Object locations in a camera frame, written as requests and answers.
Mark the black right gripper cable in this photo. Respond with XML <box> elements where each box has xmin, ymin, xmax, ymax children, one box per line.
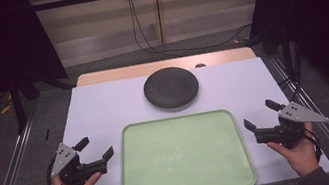
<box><xmin>302</xmin><ymin>125</ymin><xmax>326</xmax><ymax>165</ymax></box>

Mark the dark grey round plate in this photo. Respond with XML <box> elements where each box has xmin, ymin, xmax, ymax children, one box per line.
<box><xmin>140</xmin><ymin>62</ymin><xmax>203</xmax><ymax>114</ymax></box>

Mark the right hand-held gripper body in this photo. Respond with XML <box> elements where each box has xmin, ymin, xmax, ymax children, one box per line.
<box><xmin>249</xmin><ymin>95</ymin><xmax>329</xmax><ymax>156</ymax></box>

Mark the black wall cable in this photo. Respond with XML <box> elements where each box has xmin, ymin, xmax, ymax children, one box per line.
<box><xmin>126</xmin><ymin>0</ymin><xmax>256</xmax><ymax>62</ymax></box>

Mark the person's right hand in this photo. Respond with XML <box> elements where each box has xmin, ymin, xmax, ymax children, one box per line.
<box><xmin>263</xmin><ymin>120</ymin><xmax>323</xmax><ymax>183</ymax></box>

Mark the small black stick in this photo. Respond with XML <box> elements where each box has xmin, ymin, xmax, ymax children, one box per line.
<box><xmin>43</xmin><ymin>127</ymin><xmax>52</xmax><ymax>143</ymax></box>

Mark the white table sheet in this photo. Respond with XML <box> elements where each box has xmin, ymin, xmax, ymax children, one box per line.
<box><xmin>24</xmin><ymin>46</ymin><xmax>329</xmax><ymax>185</ymax></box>

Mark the black metal stand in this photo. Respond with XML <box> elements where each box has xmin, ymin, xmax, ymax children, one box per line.
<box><xmin>6</xmin><ymin>73</ymin><xmax>30</xmax><ymax>135</ymax></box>

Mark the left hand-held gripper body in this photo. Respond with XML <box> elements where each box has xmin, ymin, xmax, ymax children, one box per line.
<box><xmin>46</xmin><ymin>135</ymin><xmax>111</xmax><ymax>185</ymax></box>

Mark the light green tray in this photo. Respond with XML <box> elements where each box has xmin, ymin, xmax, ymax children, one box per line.
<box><xmin>109</xmin><ymin>104</ymin><xmax>260</xmax><ymax>185</ymax></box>

